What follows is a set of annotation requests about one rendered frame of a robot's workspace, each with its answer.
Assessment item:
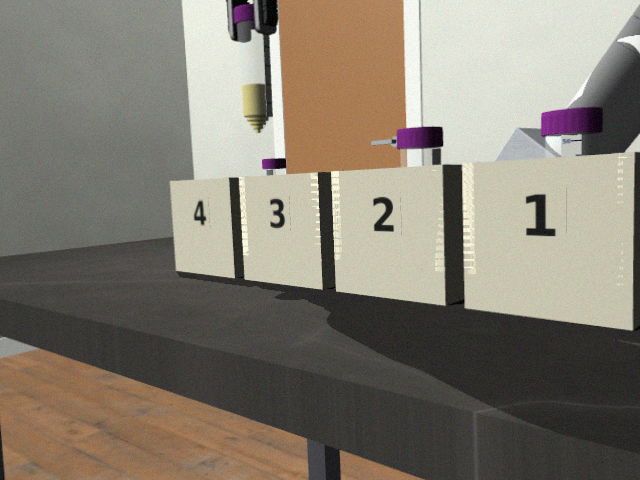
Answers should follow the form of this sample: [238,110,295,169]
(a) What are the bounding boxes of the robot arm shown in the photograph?
[566,4,640,155]

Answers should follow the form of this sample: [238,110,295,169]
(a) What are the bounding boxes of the beige block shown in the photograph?
[331,164,464,306]
[170,177,244,278]
[462,152,640,331]
[239,172,336,290]

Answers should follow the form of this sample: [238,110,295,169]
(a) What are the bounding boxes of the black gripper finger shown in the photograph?
[253,0,278,35]
[226,0,250,42]

